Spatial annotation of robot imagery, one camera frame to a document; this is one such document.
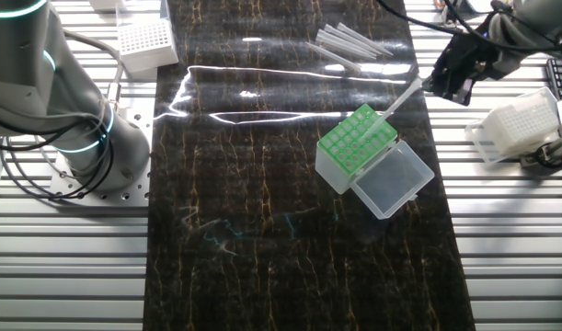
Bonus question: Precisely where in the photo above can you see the black keyboard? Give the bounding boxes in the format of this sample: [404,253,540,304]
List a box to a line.
[545,57,562,101]

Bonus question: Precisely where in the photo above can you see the white tip rack tilted box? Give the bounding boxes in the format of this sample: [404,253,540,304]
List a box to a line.
[463,86,562,166]

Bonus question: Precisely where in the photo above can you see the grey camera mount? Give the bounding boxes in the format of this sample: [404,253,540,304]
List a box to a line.
[519,136,562,170]

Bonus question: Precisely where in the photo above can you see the black camera cable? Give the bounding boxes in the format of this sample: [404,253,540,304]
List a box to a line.
[534,142,562,194]

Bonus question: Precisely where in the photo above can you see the clear large pipette tip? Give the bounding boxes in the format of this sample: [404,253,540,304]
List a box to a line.
[335,21,396,57]
[317,30,380,60]
[362,76,423,140]
[314,36,376,62]
[324,26,384,56]
[304,40,363,74]

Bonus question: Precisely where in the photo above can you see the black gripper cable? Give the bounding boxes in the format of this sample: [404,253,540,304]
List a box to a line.
[375,0,465,37]
[443,0,562,52]

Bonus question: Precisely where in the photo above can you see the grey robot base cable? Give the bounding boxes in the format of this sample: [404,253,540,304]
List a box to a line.
[0,137,111,202]

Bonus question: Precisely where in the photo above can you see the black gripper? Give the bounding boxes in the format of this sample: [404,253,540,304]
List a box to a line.
[422,33,500,107]

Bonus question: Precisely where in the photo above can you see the white tip rack clear lid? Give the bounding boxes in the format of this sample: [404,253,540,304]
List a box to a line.
[115,0,180,74]

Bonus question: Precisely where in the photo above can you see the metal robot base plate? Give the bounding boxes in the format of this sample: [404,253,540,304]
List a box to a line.
[48,97,156,208]

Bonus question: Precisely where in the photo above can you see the green pipette tip holder box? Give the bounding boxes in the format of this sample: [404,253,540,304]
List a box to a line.
[315,103,436,221]

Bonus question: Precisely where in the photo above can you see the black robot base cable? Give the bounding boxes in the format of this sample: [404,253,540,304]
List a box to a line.
[0,113,117,200]

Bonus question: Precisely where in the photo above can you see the grey conduit hose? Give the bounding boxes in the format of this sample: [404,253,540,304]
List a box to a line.
[62,29,126,111]

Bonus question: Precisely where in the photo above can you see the black marble pattern mat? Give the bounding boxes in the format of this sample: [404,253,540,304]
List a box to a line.
[142,0,477,331]

